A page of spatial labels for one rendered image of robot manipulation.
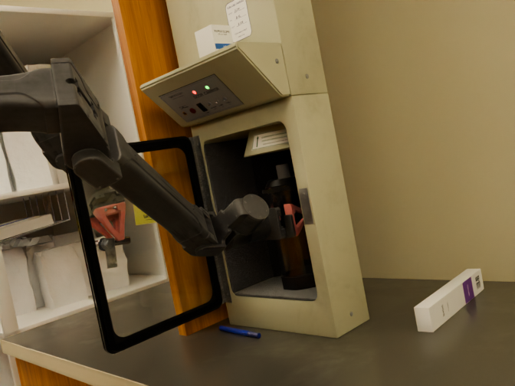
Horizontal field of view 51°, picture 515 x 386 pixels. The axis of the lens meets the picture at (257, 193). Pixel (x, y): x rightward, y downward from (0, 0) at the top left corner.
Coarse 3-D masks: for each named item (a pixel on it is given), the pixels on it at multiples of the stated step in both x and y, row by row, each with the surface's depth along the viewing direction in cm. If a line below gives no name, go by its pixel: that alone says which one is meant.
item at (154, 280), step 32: (160, 160) 116; (96, 192) 104; (192, 192) 121; (96, 224) 103; (128, 224) 108; (128, 256) 108; (160, 256) 113; (192, 256) 119; (128, 288) 107; (160, 288) 112; (192, 288) 118; (128, 320) 106; (160, 320) 112
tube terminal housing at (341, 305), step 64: (192, 0) 116; (256, 0) 103; (320, 64) 107; (192, 128) 123; (256, 128) 112; (320, 128) 105; (320, 192) 104; (320, 256) 102; (256, 320) 119; (320, 320) 105
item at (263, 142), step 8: (264, 128) 112; (272, 128) 111; (280, 128) 111; (248, 136) 117; (256, 136) 113; (264, 136) 111; (272, 136) 111; (280, 136) 110; (248, 144) 115; (256, 144) 112; (264, 144) 111; (272, 144) 110; (280, 144) 110; (288, 144) 109; (248, 152) 114; (256, 152) 112; (264, 152) 110; (272, 152) 126
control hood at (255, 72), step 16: (224, 48) 95; (240, 48) 93; (256, 48) 95; (272, 48) 98; (192, 64) 101; (208, 64) 99; (224, 64) 98; (240, 64) 96; (256, 64) 95; (272, 64) 98; (160, 80) 110; (176, 80) 107; (192, 80) 105; (224, 80) 102; (240, 80) 100; (256, 80) 98; (272, 80) 97; (240, 96) 104; (256, 96) 102; (272, 96) 100; (224, 112) 110
